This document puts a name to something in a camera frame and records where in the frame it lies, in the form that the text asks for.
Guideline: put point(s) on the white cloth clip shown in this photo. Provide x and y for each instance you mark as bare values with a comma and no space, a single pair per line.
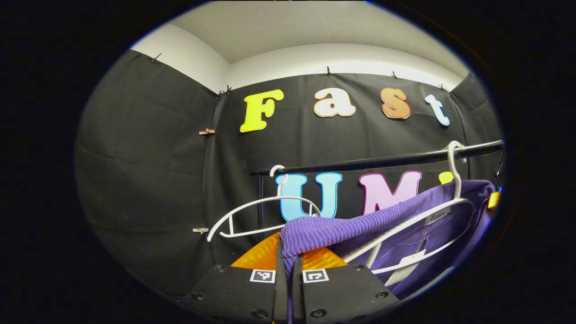
201,230

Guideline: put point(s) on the purple jacket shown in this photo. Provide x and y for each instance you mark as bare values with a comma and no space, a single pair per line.
324,229

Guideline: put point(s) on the black clothes rail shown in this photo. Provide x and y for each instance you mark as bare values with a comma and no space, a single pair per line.
382,160

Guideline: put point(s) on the pink cloth clip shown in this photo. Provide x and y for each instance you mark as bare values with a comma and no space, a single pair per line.
207,132

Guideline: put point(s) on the white clothes hanger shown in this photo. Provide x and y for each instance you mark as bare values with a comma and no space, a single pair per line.
455,180
252,203

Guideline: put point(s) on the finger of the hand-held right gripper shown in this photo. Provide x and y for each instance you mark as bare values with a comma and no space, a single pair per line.
493,199

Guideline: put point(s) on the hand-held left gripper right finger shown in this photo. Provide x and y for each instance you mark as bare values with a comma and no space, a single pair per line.
297,306

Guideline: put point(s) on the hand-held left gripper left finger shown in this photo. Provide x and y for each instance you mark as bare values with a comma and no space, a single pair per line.
281,297

